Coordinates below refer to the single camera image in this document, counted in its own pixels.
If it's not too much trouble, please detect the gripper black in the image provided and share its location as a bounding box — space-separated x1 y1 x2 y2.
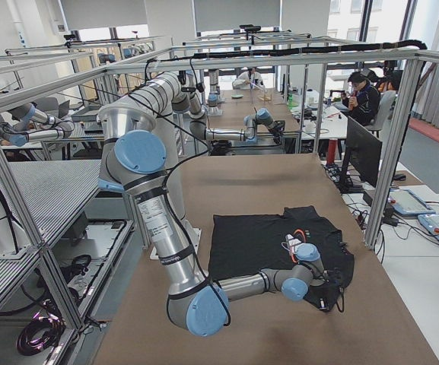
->
313 271 343 300

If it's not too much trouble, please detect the black printed t-shirt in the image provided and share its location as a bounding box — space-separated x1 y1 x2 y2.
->
208 206 355 307

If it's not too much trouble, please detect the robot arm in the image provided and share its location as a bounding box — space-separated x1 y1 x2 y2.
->
188 68 286 144
98 102 336 337

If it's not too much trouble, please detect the teach pendant with red button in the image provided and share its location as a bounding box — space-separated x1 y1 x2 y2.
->
388 189 435 216

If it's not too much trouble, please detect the black computer monitor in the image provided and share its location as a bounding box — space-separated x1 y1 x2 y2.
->
338 116 382 194

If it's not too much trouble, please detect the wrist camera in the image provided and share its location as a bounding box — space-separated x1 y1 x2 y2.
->
316 285 345 313

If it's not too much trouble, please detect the aluminium frame post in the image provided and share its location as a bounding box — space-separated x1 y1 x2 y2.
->
364 58 425 250

